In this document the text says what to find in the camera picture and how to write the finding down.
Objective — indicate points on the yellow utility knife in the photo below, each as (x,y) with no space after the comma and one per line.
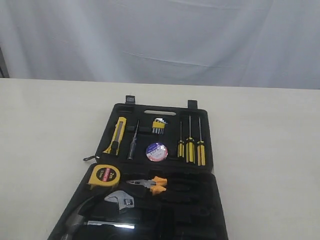
(114,146)

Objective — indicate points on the black electrical tape roll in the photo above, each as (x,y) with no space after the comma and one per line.
(156,152)

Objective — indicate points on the silver adjustable wrench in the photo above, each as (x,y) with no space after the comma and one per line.
(122,199)

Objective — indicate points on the left yellow black screwdriver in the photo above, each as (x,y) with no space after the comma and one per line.
(181,144)

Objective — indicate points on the yellow hex key set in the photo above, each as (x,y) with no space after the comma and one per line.
(158,126)

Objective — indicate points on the orange handled combination pliers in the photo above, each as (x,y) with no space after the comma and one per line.
(176,186)

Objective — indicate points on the black plastic tool case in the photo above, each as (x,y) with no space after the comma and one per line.
(154,218)

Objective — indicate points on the yellow tape measure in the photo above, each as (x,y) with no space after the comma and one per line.
(105,172)

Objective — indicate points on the yellow black screwdriver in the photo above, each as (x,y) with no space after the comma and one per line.
(201,157)
(181,144)
(190,146)

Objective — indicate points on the steel claw hammer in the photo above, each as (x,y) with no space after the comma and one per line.
(75,221)

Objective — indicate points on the right yellow black screwdriver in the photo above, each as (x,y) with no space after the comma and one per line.
(201,157)

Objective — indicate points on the middle yellow black screwdriver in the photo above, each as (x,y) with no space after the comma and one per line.
(190,146)

